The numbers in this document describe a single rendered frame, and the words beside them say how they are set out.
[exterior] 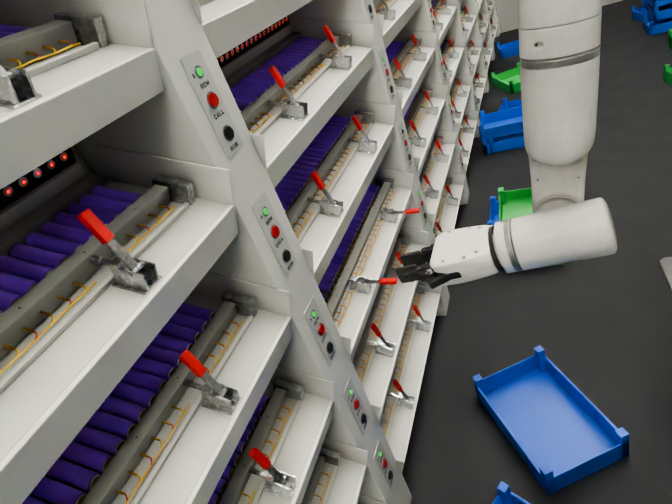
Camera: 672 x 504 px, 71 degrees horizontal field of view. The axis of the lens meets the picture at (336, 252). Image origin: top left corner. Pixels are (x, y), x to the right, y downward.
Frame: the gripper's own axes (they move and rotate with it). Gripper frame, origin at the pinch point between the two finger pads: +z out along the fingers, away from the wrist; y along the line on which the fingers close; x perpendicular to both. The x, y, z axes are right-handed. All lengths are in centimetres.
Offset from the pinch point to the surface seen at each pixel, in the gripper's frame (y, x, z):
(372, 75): -49, -24, 10
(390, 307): -20.5, 25.3, 21.0
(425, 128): -89, 7, 16
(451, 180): -117, 42, 24
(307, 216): -3.5, -13.7, 16.1
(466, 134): -170, 45, 24
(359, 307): -0.9, 7.8, 15.0
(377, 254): -18.5, 7.5, 15.6
